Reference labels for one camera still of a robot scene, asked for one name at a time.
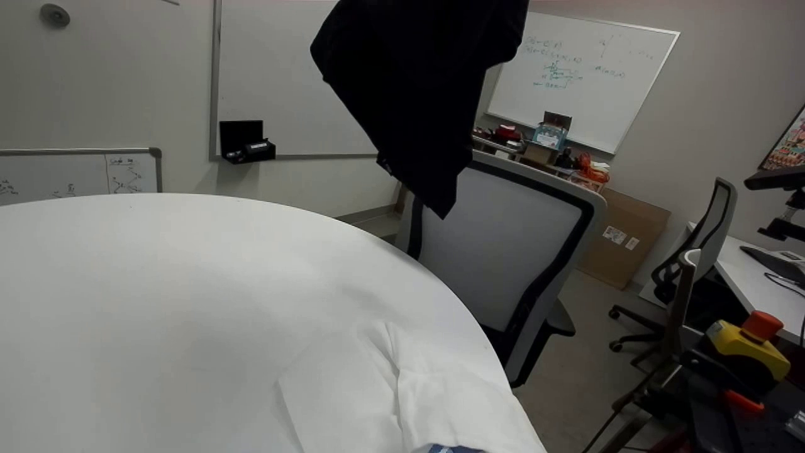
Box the grey tripod stand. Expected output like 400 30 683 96
581 247 708 453

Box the white towel with blue stripes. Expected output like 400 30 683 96
275 317 549 453

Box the red object on side table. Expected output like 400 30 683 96
490 121 524 147

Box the black mesh office chair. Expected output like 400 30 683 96
606 175 741 356

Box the black t-shirt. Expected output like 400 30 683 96
310 0 533 221

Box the black whiteboard eraser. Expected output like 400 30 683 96
225 138 280 167

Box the grey office chair black frame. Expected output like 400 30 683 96
400 148 611 391

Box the white desk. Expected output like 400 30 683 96
714 235 805 342

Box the whiteboard with green writing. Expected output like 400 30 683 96
487 8 683 157

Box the computer monitor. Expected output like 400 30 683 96
757 103 805 175

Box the blue and white box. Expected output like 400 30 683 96
531 121 575 157

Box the yellow emergency stop box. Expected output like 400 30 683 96
703 311 793 385

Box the black equipment cart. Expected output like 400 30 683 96
669 342 805 453

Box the red clamp handle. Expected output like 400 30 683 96
722 385 767 420

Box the orange object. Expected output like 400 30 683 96
577 151 611 187

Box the black marker holder box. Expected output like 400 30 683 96
216 118 268 159

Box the large brown cardboard box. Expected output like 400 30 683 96
577 185 675 293

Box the large blank wall whiteboard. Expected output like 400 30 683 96
209 0 406 164

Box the small silver-framed whiteboard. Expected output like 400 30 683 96
0 147 163 209

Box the round grey wall sensor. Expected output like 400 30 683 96
36 4 73 34

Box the black keyboard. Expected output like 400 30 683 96
737 242 805 293

